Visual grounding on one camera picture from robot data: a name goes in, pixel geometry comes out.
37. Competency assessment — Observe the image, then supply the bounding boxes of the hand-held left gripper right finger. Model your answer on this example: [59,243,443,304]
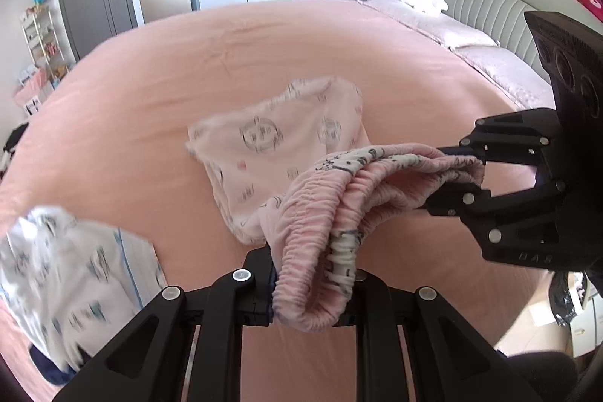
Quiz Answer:
[330,267,542,402]

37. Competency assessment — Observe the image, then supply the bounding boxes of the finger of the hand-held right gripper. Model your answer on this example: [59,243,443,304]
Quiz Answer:
[415,183,566,246]
[436,107,563,170]

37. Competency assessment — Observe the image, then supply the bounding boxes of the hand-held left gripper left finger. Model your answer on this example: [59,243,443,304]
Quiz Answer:
[52,244,279,402]

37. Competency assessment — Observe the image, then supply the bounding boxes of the pink pajama pants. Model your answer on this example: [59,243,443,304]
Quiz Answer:
[257,143,486,333]

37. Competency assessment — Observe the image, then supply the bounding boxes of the pink bear-print pajama top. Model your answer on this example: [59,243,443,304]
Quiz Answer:
[185,76,373,245]

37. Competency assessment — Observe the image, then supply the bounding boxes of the dark clothes pile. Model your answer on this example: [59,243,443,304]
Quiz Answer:
[0,123,30,177]

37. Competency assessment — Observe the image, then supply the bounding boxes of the pink pillow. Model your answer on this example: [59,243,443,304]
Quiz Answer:
[452,46,557,111]
[358,0,500,50]

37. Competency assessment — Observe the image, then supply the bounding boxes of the black plastic bag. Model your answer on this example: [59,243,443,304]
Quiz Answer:
[546,270,589,328]

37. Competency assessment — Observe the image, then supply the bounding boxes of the grey padded headboard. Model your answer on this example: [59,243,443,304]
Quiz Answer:
[400,0,603,75]

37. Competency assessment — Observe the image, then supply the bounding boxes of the white nightstand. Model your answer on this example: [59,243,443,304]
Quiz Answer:
[570,280,599,356]

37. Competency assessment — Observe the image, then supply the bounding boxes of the person's dark trouser leg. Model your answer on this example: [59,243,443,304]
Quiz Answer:
[497,350,580,402]

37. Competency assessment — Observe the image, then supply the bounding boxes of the pale blue printed pajama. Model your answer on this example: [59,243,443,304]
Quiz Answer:
[0,204,168,372]

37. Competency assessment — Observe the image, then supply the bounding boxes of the navy cloth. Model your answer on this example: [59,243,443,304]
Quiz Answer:
[28,345,76,386]

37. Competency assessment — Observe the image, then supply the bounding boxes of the bed with pink sheet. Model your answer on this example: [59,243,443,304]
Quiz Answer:
[0,0,566,402]

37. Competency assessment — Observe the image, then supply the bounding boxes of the pink storage basket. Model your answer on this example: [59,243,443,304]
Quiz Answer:
[13,67,55,118]

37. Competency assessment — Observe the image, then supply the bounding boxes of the white wire shelf rack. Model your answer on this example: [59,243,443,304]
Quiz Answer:
[20,6,76,80]

